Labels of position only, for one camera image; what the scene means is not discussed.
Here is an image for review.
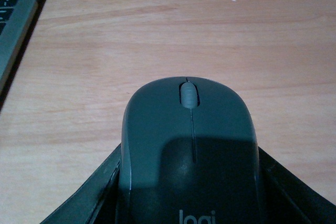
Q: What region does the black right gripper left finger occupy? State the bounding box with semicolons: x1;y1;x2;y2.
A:
42;145;121;223

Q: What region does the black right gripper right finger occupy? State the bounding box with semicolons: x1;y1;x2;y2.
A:
259;148;335;223

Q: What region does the dark grey wireless mouse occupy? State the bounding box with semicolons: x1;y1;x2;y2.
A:
115;77;267;223

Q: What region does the grey laptop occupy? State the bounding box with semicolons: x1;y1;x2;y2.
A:
0;0;55;96

